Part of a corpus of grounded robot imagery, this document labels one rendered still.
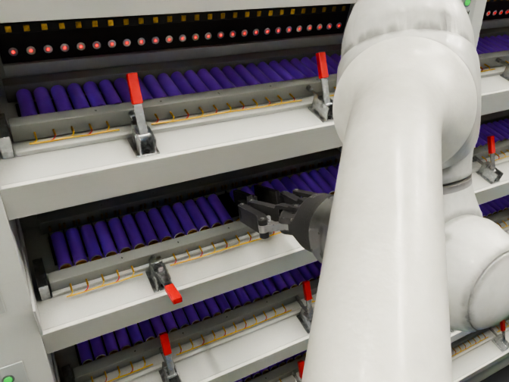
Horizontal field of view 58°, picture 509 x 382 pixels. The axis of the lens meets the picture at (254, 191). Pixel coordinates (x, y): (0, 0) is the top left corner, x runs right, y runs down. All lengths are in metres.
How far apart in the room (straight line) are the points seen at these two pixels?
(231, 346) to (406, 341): 0.67
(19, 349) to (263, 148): 0.39
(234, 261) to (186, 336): 0.18
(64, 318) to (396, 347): 0.52
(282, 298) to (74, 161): 0.48
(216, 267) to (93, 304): 0.18
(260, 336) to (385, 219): 0.66
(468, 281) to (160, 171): 0.36
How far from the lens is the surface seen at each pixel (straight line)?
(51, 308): 0.66
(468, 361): 1.49
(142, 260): 0.67
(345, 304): 0.19
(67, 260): 0.68
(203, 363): 0.82
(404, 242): 0.20
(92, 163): 0.55
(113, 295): 0.66
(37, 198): 0.55
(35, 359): 0.66
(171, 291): 0.61
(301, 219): 0.54
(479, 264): 0.38
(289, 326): 0.88
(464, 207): 0.42
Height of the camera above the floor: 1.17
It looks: 27 degrees down
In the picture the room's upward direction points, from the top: straight up
